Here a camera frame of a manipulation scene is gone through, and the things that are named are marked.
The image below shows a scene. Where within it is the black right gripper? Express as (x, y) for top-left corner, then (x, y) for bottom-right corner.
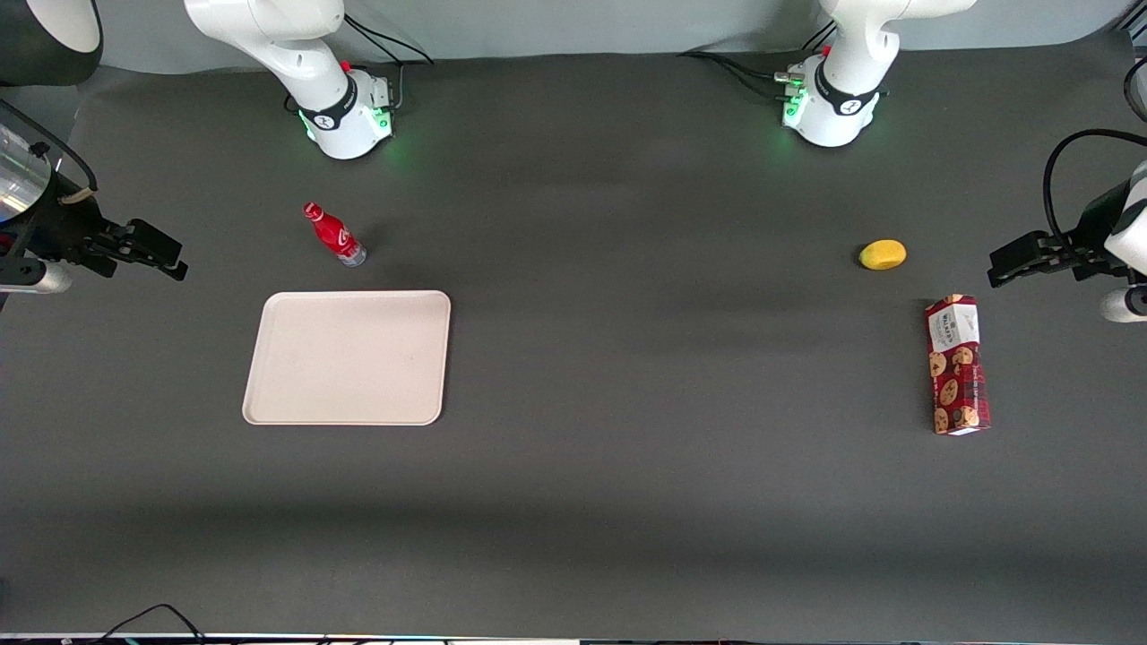
(31, 175), (189, 281)

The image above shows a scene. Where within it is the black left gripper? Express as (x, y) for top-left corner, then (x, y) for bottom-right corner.
(988, 179), (1132, 288)

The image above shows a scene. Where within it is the red coke bottle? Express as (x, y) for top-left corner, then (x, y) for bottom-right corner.
(302, 202), (368, 268)

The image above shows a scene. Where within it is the beige plastic tray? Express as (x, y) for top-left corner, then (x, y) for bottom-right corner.
(242, 289), (452, 426)

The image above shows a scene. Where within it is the red tartan cookie box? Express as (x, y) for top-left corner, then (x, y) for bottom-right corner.
(925, 294), (992, 436)

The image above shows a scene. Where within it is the yellow lemon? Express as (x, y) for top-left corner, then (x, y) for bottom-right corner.
(858, 239), (908, 271)

